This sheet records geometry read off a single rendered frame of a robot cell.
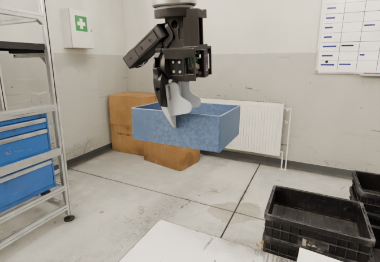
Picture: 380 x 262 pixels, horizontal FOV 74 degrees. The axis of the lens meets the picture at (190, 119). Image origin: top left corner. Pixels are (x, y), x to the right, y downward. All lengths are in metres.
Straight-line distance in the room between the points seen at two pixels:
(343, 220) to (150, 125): 1.16
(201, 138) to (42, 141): 1.65
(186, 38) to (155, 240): 0.62
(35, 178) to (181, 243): 1.42
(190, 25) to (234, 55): 2.70
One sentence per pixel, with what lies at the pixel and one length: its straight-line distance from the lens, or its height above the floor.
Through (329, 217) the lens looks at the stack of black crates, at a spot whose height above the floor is 0.49.
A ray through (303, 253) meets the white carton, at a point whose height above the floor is 0.79.
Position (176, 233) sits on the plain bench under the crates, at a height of 0.70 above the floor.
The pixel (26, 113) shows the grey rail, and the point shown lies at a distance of 1.92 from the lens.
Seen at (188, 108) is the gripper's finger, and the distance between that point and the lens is 0.45.
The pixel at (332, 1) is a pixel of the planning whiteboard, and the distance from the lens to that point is 3.04.
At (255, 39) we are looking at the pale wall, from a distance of 3.07.
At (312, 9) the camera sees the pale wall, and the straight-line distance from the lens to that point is 3.04.
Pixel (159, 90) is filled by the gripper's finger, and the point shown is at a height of 1.18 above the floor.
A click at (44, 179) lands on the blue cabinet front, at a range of 2.11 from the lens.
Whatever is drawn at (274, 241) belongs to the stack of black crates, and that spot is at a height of 0.48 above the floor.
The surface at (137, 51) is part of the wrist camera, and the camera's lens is 0.48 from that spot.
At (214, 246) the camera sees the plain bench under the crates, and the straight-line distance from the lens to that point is 0.83.
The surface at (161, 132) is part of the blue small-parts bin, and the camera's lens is 0.52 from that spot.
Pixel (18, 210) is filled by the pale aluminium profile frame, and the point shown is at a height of 0.29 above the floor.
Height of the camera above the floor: 1.23
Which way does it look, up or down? 13 degrees down
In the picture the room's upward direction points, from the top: straight up
